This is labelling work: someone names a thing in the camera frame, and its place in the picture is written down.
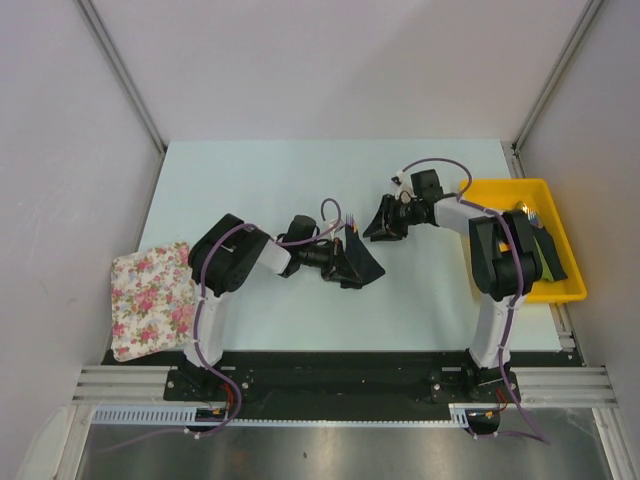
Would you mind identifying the purple fork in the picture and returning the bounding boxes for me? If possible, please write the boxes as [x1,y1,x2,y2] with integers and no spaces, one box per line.
[344,214,356,233]

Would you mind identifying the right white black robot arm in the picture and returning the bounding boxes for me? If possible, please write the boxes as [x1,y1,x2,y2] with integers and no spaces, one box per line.
[364,169,543,402]

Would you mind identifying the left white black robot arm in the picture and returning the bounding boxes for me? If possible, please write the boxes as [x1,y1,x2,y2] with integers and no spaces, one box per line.
[179,214,383,399]

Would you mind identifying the dark rolled napkin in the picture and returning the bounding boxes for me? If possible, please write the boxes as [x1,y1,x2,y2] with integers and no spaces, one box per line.
[532,226,568,283]

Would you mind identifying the green rolled napkin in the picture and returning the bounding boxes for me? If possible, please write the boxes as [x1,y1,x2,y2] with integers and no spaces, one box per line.
[541,258,555,282]

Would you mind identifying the yellow plastic bin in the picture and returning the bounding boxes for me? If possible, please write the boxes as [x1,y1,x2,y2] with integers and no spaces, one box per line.
[464,178,587,304]

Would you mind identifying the gold spoon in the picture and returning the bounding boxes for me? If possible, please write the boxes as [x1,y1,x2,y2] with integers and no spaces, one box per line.
[516,201,530,215]

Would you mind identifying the floral cloth mat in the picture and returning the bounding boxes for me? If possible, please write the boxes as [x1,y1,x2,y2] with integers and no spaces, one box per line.
[111,241,196,363]

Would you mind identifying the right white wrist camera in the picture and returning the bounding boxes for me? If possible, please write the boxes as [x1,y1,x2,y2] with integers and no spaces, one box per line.
[391,170,415,204]

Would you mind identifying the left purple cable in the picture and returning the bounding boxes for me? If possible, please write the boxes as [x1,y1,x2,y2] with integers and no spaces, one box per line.
[94,198,344,454]

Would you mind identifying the purple cable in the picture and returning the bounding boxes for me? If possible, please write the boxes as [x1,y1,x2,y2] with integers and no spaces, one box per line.
[402,158,550,444]
[94,198,344,454]

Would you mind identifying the right corner aluminium post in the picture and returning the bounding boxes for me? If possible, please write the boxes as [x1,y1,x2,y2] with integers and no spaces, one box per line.
[511,0,608,156]

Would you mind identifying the corner aluminium post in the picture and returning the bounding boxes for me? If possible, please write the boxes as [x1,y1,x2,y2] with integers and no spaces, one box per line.
[74,0,167,154]
[511,0,608,156]

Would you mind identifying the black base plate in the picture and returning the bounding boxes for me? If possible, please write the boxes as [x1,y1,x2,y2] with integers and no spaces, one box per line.
[101,349,585,436]

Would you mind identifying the white cable duct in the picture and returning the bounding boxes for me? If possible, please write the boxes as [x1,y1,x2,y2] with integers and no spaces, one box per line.
[92,405,469,428]

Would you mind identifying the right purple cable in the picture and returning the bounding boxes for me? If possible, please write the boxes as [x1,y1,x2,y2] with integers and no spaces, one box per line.
[402,158,550,444]

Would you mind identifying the aluminium frame rail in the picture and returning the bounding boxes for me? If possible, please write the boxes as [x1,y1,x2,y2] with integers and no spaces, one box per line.
[72,365,618,408]

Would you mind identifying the left corner aluminium post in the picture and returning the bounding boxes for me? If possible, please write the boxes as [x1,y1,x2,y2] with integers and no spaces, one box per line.
[74,0,167,154]

